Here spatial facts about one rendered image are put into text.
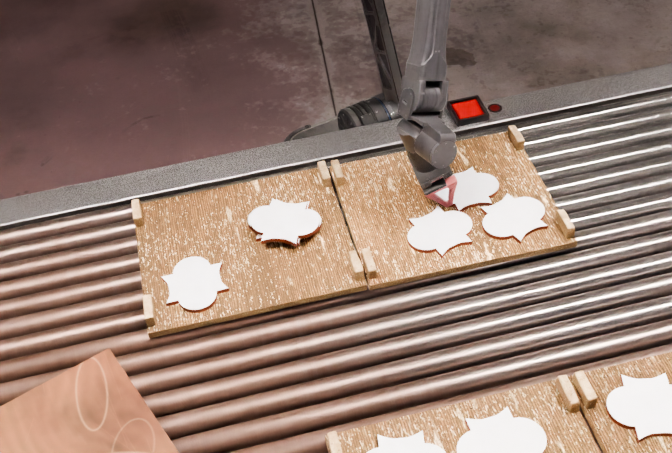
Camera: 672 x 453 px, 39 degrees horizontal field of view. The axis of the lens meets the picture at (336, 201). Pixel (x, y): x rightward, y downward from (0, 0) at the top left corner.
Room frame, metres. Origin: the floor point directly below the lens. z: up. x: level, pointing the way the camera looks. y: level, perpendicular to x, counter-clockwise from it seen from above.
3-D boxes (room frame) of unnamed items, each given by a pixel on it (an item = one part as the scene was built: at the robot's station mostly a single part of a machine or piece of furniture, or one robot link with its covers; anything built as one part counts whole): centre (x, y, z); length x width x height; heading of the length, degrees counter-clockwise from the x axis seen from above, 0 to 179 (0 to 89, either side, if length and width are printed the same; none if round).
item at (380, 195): (1.37, -0.22, 0.93); 0.41 x 0.35 x 0.02; 99
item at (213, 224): (1.31, 0.19, 0.93); 0.41 x 0.35 x 0.02; 100
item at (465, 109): (1.67, -0.31, 0.92); 0.06 x 0.06 x 0.01; 10
